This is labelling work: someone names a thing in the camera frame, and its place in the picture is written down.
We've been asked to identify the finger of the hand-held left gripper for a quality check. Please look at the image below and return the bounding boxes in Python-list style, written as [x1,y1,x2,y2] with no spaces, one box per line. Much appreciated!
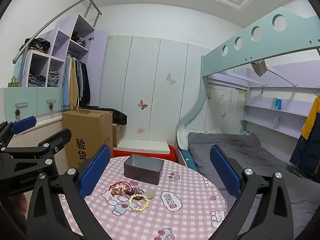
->
[0,116,37,151]
[0,128,72,160]

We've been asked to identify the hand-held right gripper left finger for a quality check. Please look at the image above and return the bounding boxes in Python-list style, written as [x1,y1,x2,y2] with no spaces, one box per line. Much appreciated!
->
[26,144,112,240]

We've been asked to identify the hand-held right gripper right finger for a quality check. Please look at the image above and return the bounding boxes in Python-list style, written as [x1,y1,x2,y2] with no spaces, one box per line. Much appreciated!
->
[209,144,309,240]

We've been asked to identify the red string bracelets bundle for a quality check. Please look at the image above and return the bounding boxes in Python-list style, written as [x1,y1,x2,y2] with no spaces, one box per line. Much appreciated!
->
[109,181,133,197]

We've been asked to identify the grey metal tin box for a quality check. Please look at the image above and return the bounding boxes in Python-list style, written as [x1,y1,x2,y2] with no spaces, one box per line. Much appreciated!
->
[123,154,165,185]

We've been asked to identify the white bead bracelet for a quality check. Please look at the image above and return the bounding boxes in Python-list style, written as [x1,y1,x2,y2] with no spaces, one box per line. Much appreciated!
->
[128,194,150,212]

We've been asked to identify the dark red bead bracelet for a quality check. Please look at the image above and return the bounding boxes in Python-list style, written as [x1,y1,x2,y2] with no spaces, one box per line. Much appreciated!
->
[128,192,149,202]

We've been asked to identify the person's left hand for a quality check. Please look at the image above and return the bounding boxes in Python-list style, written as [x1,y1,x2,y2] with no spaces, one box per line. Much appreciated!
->
[14,192,27,217]

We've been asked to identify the mint green drawer cabinet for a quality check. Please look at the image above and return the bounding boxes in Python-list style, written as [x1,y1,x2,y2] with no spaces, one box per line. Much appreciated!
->
[0,87,64,123]

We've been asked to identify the grey blanket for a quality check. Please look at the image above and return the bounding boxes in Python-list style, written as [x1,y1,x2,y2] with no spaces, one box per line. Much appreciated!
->
[187,131,320,232]

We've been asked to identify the large cardboard box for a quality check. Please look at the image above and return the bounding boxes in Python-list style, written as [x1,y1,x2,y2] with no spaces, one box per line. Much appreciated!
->
[62,109,113,171]

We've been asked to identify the teal bed sheet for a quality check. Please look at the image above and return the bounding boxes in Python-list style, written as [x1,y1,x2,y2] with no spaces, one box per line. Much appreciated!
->
[179,149,198,172]

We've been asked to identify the small cardboard box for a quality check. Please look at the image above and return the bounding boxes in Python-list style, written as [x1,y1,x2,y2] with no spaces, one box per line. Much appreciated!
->
[112,125,124,148]

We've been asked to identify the folded jeans stack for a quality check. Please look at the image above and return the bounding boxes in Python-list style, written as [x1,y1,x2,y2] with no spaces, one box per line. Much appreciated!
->
[28,74,47,87]

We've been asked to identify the light blue hanging shirt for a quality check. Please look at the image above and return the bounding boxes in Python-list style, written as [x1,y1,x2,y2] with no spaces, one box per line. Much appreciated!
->
[62,56,73,110]

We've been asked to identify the white pillow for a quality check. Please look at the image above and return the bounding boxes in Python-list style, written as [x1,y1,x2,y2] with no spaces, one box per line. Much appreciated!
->
[177,126,223,150]

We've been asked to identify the yellow hanging coat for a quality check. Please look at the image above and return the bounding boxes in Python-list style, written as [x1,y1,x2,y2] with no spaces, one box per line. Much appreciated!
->
[69,58,80,110]

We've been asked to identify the red storage box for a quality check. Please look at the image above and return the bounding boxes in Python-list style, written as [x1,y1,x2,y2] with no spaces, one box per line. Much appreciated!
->
[113,145,178,165]

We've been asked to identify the white flat board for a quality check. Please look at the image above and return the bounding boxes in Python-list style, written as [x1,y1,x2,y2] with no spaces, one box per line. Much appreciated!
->
[117,139,170,153]

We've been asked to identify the black bag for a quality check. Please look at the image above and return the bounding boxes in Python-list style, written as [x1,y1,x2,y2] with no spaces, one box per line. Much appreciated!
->
[100,108,128,127]

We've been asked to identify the black hanging jacket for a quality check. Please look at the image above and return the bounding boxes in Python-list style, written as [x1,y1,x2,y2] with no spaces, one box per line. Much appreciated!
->
[79,61,91,107]

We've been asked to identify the pink checked tablecloth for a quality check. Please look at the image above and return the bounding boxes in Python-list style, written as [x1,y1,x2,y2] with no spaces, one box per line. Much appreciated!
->
[59,156,228,240]

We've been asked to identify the pile of dark clothes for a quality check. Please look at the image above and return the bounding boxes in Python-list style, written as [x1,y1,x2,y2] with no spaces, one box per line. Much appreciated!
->
[24,37,51,54]

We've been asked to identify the yellow and navy jacket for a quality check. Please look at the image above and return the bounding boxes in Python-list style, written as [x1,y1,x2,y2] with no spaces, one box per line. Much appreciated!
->
[289,96,320,178]

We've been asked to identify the purple stepped shelf unit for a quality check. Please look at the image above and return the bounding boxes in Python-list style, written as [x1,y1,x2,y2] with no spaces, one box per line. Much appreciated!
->
[21,14,96,88]

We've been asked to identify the white wardrobe doors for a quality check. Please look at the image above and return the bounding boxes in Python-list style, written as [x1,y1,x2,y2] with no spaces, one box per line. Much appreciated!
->
[100,30,208,150]

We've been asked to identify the beige hanging bag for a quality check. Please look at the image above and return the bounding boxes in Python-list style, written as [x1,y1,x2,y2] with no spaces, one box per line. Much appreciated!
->
[251,59,268,77]

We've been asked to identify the metal handrail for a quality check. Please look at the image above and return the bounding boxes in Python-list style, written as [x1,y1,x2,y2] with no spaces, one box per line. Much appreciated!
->
[12,0,102,64]

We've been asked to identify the purple wall shelves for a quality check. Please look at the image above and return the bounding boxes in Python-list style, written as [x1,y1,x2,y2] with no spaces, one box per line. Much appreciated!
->
[244,65,320,140]

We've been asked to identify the mint green bunk bed frame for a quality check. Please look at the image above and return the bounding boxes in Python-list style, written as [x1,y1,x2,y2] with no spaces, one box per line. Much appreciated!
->
[175,6,320,172]

